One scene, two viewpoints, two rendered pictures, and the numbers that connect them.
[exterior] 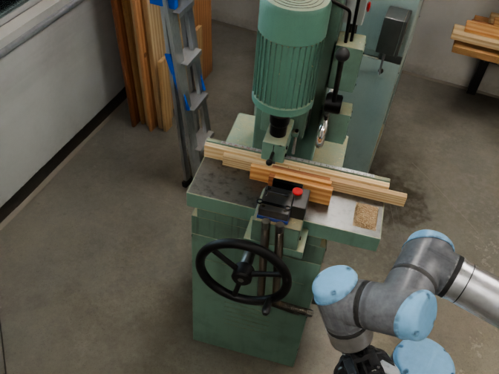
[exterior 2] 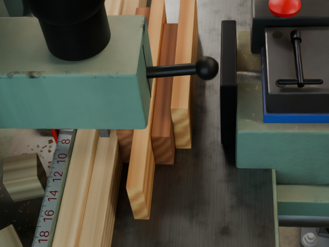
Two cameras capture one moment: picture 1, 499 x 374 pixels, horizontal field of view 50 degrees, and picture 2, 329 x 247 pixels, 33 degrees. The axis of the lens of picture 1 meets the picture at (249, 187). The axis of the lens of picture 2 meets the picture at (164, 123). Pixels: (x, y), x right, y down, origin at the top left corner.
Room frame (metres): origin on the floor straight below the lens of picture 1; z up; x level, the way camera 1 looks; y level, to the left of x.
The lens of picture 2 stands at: (1.19, 0.27, 1.37)
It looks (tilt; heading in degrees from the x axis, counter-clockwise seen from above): 51 degrees down; 270
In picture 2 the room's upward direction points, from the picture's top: 8 degrees counter-clockwise
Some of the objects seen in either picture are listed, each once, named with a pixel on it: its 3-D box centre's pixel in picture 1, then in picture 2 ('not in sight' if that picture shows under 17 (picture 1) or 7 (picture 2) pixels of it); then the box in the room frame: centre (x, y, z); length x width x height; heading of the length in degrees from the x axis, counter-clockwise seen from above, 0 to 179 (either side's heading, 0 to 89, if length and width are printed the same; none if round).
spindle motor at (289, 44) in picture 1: (289, 51); not in sight; (1.24, -0.07, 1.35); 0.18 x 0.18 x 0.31
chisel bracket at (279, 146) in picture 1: (278, 140); (68, 77); (1.26, -0.07, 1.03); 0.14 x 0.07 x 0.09; 169
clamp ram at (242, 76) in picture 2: (284, 199); (258, 83); (1.09, -0.11, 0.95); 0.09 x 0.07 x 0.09; 79
